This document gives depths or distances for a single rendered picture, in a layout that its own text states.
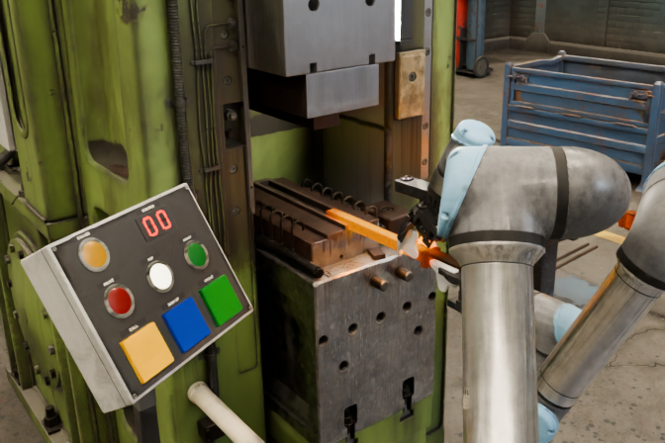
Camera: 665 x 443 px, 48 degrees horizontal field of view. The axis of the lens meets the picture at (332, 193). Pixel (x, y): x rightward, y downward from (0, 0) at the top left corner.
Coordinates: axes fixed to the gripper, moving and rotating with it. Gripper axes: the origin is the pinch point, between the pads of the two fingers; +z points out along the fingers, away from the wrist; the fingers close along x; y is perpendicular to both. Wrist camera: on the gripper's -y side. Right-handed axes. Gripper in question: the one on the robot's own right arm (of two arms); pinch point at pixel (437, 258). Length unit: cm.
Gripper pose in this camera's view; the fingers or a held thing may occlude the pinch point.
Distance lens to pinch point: 154.6
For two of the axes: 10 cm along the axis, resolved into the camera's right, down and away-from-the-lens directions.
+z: -6.0, -2.5, 7.6
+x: 8.0, -2.2, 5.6
